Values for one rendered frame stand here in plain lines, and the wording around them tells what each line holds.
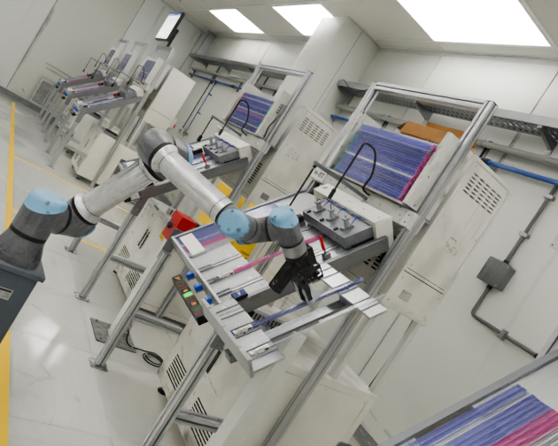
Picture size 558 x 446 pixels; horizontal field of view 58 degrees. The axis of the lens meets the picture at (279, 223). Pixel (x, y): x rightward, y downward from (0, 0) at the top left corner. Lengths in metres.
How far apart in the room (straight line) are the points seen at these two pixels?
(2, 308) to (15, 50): 8.69
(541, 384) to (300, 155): 2.32
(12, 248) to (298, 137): 2.11
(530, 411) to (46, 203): 1.44
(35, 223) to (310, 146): 2.13
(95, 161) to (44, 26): 4.36
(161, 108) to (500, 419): 5.57
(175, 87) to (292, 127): 3.25
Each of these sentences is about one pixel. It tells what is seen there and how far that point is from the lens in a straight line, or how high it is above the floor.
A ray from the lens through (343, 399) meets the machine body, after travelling 2.34.
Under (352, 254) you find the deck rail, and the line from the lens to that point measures 1.96.
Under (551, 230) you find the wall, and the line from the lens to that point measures 3.51.
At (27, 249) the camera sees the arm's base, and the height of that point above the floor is 0.61.
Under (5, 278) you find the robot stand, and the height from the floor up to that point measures 0.51.
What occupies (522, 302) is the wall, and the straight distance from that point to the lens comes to 3.40.
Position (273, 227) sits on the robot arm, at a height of 1.08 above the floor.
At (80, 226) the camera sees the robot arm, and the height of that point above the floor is 0.72.
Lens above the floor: 1.18
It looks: 3 degrees down
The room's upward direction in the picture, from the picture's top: 32 degrees clockwise
